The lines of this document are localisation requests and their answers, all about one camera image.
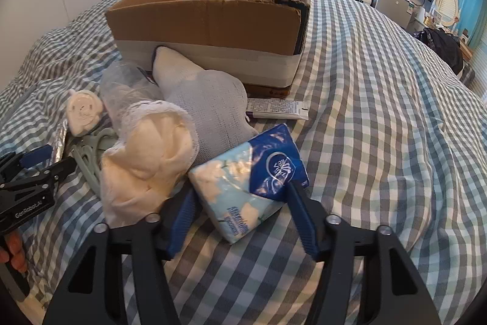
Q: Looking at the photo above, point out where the silver mini fridge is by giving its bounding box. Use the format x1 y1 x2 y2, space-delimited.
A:
372 0 414 30

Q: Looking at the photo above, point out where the blue tissue pack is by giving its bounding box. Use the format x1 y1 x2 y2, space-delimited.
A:
188 124 310 244

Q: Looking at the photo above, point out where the brown cardboard box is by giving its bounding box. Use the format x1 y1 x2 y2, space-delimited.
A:
106 0 310 98

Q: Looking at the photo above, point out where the person's left hand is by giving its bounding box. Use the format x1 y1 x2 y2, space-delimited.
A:
0 230 27 274

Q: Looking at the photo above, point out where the white knit glove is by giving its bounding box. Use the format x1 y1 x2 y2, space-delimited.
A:
152 46 258 165

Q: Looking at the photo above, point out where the black jacket on chair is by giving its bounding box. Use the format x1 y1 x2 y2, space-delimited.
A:
413 27 463 75

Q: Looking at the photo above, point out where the silver blister pack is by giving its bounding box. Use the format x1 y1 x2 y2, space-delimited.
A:
50 118 68 164

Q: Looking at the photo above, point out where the white oval mirror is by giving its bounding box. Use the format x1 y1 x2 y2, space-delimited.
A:
434 0 460 27

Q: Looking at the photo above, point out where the green folding hanger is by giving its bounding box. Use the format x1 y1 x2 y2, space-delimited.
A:
69 128 118 197

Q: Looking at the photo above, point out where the clear plastic cup bag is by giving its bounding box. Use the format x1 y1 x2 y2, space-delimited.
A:
100 61 162 133

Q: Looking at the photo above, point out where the cream lace cloth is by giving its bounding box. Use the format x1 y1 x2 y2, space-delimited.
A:
101 101 199 228

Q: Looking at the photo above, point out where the white ointment tube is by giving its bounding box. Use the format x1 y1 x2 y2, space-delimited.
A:
246 98 309 120

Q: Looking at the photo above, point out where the checkered bed quilt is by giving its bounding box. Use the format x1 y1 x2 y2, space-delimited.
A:
1 0 486 324

